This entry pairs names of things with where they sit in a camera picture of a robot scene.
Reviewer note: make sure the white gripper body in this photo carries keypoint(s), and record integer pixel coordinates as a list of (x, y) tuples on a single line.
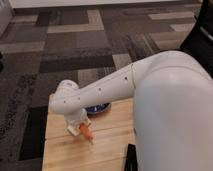
[(77, 117)]

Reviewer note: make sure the orange pepper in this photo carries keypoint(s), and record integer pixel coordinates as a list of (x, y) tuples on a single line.
[(86, 132)]

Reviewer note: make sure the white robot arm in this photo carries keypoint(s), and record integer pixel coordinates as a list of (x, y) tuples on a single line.
[(172, 109)]

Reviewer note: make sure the white sponge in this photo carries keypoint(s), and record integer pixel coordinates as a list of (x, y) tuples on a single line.
[(74, 129)]

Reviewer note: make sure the blue metal bowl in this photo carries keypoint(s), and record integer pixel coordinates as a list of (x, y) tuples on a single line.
[(97, 109)]

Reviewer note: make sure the black rectangular box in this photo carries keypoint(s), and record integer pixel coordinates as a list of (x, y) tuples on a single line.
[(131, 159)]

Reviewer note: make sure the black furniture at right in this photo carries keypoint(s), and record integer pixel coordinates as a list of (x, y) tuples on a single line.
[(199, 42)]

